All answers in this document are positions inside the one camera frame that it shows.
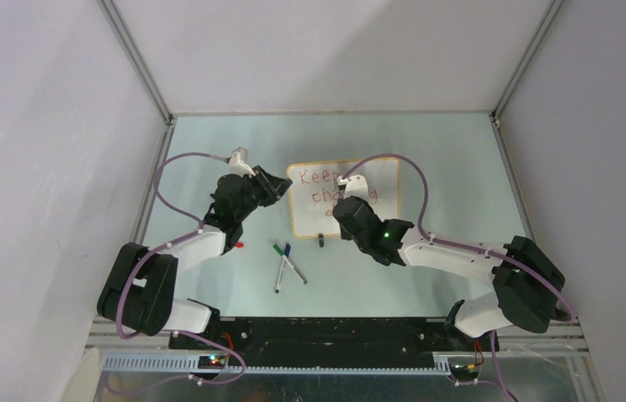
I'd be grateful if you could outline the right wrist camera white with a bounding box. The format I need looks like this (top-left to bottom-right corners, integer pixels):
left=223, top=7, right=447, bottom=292
left=336, top=175, right=370, bottom=201

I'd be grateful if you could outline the grey cable duct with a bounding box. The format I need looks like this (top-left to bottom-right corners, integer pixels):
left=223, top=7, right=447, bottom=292
left=102, top=353, right=451, bottom=376

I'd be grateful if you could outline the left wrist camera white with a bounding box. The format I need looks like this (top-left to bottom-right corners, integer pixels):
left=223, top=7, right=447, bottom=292
left=227, top=147, right=256, bottom=177

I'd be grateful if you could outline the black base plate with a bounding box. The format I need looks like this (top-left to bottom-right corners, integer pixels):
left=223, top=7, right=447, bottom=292
left=168, top=316, right=500, bottom=369

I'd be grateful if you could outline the aluminium corner post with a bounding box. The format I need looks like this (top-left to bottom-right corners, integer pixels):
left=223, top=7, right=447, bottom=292
left=96, top=0, right=173, bottom=125
left=491, top=0, right=567, bottom=121

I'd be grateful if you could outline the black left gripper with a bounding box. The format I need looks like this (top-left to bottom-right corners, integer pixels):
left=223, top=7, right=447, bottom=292
left=234, top=165, right=292, bottom=222

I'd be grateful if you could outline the blue marker pen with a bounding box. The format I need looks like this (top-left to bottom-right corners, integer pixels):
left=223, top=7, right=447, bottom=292
left=273, top=243, right=291, bottom=294

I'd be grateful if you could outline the aluminium frame rail front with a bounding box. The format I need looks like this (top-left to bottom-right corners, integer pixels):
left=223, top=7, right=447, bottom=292
left=85, top=316, right=590, bottom=358

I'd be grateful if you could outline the left aluminium corner post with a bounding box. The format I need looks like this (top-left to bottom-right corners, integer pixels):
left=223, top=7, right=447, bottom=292
left=96, top=0, right=173, bottom=125

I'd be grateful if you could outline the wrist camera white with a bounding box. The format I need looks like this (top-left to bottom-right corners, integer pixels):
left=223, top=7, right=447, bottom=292
left=336, top=175, right=370, bottom=201
left=227, top=147, right=256, bottom=177

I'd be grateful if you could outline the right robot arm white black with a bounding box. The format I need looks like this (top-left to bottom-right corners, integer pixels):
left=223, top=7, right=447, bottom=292
left=333, top=197, right=565, bottom=350

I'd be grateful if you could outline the green marker pen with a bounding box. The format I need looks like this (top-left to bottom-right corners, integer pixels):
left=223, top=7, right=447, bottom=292
left=273, top=244, right=308, bottom=285

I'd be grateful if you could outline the whiteboard with orange frame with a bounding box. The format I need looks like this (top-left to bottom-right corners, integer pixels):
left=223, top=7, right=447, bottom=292
left=287, top=157, right=400, bottom=239

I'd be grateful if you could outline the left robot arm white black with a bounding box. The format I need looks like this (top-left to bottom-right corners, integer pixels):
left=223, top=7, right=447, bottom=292
left=96, top=166, right=292, bottom=349

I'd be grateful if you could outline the right aluminium corner post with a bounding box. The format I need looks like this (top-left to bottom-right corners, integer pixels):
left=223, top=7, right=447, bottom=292
left=491, top=0, right=567, bottom=121

